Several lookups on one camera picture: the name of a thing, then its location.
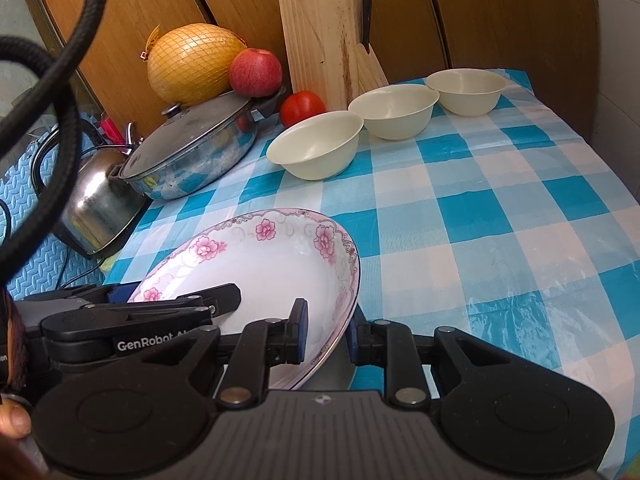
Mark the blue foam mat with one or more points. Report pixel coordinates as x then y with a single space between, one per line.
19 247

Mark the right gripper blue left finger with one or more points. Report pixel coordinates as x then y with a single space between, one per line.
260 346

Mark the yellow pomelo in net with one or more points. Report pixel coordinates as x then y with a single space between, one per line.
190 64

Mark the black scissors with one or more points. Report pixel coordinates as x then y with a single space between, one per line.
366 24

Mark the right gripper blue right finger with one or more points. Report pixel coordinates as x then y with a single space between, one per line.
394 349

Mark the steel kettle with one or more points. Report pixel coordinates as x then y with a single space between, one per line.
102 209

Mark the deep plate with pink flowers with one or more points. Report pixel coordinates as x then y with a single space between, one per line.
274 256

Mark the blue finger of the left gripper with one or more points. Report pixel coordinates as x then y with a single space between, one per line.
121 293

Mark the blue checked tablecloth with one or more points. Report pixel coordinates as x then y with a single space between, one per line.
506 225

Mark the wooden knife block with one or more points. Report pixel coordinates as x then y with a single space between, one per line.
326 55

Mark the red tomato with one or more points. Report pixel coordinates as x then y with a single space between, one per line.
300 106

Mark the cream bowl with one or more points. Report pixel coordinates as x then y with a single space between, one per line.
467 92
397 112
319 147

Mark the red apple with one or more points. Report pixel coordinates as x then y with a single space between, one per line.
255 73

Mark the steel pan with glass lid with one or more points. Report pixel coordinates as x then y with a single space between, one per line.
196 145

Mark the white plate with red flowers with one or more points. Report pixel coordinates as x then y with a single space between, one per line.
335 374

